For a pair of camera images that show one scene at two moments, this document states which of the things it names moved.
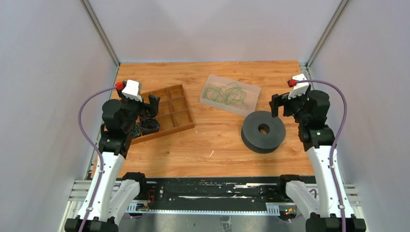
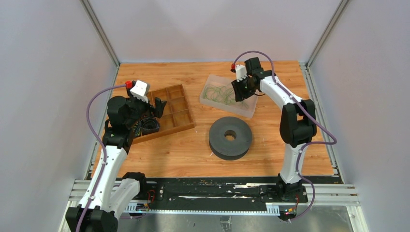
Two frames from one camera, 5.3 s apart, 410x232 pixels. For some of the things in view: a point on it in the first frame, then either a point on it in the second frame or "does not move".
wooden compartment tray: (175, 113) does not move
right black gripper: (277, 100) -> (240, 95)
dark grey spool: (262, 133) -> (230, 138)
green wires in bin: (230, 94) does not move
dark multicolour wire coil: (135, 130) does not move
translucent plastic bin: (229, 94) does not move
